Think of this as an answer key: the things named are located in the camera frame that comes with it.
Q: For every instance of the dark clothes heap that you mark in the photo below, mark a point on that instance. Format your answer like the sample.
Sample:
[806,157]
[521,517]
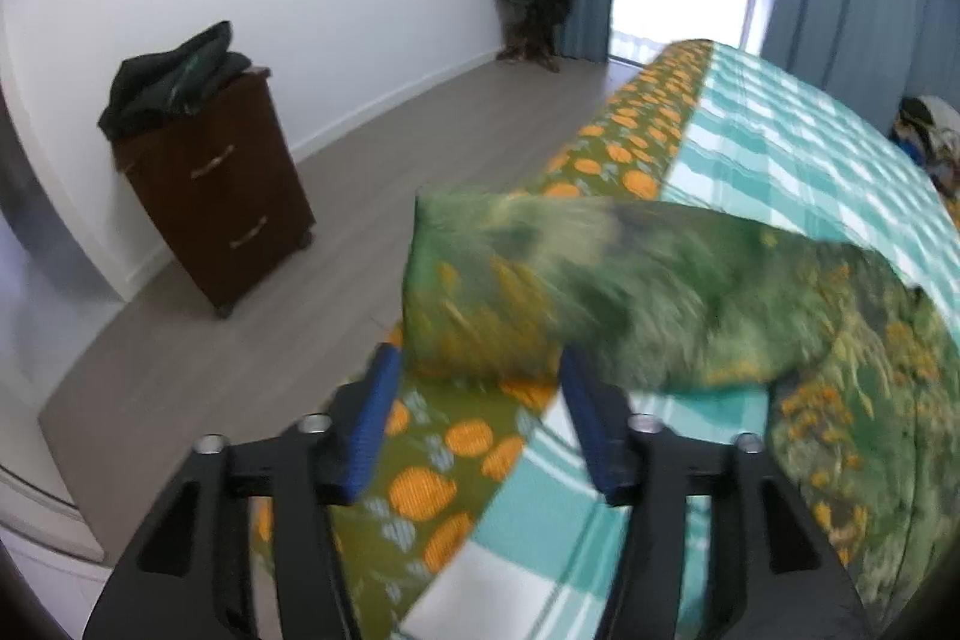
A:
[172,78]

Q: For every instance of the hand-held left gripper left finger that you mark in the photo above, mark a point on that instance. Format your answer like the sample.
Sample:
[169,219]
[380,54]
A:
[371,419]

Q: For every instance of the mixed clothes pile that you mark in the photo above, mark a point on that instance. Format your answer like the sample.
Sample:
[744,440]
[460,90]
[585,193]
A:
[934,138]

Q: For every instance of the green landscape printed cloth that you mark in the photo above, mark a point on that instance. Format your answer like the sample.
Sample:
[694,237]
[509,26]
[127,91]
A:
[675,287]

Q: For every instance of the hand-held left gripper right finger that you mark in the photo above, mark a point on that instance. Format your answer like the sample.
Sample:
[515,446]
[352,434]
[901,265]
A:
[594,434]

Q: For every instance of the dark brown wooden cabinet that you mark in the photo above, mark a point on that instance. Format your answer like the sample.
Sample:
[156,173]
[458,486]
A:
[225,197]

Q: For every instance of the orange dotted green bed sheet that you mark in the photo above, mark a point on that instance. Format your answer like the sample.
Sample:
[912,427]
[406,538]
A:
[465,460]

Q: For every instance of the teal checkered bed sheet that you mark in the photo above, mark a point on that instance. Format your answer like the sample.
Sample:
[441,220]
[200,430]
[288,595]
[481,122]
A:
[780,145]

